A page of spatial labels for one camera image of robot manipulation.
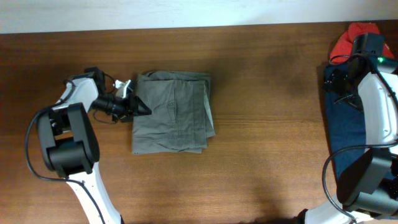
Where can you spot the red garment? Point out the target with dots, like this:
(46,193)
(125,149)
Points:
(342,49)

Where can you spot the grey shorts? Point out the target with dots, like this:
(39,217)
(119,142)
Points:
(181,119)

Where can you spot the navy blue garment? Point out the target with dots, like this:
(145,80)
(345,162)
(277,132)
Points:
(361,129)

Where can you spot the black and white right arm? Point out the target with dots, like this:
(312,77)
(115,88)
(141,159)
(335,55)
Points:
(366,190)

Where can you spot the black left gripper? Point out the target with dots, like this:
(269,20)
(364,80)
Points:
(131,109)

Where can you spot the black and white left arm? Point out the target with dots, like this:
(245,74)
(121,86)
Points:
(68,142)

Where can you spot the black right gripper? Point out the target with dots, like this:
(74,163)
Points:
(341,90)

